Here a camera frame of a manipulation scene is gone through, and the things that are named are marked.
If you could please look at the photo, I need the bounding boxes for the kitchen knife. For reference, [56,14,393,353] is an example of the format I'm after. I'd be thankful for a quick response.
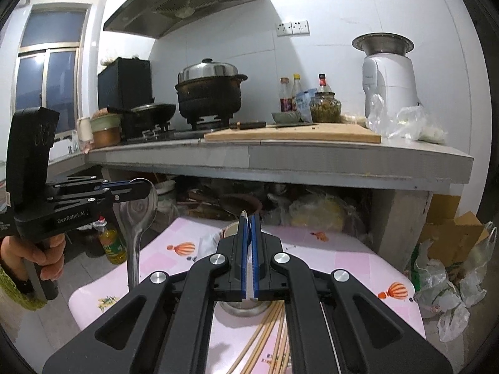
[229,121,318,130]

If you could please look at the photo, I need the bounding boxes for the blue and white packet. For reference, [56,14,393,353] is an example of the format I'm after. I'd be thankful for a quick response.
[295,88,318,114]

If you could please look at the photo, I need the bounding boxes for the cooking oil bottle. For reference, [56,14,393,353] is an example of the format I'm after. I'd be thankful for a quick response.
[97,216,127,266]

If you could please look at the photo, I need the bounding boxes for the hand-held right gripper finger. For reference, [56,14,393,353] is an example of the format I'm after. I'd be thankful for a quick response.
[42,211,250,374]
[251,214,453,374]

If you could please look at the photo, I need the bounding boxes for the glass jar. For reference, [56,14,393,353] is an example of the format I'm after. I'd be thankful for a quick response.
[310,92,342,123]

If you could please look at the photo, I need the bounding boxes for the white jar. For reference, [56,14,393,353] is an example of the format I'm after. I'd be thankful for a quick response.
[76,117,92,141]

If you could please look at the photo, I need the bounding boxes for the steel utensil holder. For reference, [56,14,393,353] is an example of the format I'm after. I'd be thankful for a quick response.
[216,298,281,318]

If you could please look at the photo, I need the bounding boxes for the black cooking pot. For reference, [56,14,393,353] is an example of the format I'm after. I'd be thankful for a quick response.
[175,74,248,120]

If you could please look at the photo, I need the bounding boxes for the brown ceramic jar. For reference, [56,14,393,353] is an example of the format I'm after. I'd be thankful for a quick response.
[90,108,122,149]

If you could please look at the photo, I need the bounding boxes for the clear plastic bag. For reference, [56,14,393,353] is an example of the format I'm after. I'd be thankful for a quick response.
[366,93,447,143]

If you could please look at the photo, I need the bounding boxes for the white kitchen appliance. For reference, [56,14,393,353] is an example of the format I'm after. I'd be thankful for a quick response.
[362,52,419,119]

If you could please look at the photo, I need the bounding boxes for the cardboard box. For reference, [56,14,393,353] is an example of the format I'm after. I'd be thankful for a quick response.
[423,193,490,251]

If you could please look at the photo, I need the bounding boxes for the plastic bags on floor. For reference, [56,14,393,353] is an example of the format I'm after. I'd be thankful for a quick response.
[412,242,463,318]

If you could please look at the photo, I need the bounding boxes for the window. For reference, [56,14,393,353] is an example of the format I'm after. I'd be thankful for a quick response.
[13,4,92,141]

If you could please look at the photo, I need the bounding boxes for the row of bamboo chopsticks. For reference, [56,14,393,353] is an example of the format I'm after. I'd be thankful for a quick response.
[226,302,293,374]

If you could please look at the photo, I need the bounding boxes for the person's left hand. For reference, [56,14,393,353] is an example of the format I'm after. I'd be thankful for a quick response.
[0,234,67,281]

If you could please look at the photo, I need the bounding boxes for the black frying pan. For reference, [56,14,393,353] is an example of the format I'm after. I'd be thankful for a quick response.
[107,103,177,122]

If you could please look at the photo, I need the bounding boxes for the concrete kitchen counter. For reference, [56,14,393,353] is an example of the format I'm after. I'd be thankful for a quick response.
[47,130,474,195]

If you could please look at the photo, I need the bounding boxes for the steel range hood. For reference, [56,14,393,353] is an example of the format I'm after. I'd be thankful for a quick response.
[103,0,268,40]

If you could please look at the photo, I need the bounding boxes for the brown-capped sauce bottle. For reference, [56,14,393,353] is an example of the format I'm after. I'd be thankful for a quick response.
[279,77,293,113]

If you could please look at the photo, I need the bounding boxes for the gas stove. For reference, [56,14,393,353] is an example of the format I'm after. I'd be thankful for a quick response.
[121,115,235,143]

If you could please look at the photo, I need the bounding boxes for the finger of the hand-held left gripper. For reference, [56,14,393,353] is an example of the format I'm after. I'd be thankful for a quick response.
[46,178,133,193]
[47,181,152,208]

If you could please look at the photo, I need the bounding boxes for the crumpled yellowish plastic bag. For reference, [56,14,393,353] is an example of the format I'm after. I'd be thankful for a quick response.
[288,195,349,231]

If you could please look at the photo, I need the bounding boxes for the small grey bowl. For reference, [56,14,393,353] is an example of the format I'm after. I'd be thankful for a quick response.
[272,111,303,124]

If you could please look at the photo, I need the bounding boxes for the black countertop appliance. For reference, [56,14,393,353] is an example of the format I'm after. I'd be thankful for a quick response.
[97,58,152,114]

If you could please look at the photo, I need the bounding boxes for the steel pot lid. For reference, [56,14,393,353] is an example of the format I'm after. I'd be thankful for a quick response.
[178,58,239,84]

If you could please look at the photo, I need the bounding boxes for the wooden cutting board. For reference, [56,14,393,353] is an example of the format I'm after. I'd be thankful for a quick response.
[204,122,383,144]

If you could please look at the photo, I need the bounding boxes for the person's left forearm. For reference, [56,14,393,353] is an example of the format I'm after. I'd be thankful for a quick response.
[0,267,45,312]

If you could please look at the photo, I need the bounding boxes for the crumpled white plastic bag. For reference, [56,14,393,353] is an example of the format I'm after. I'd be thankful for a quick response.
[437,302,471,343]

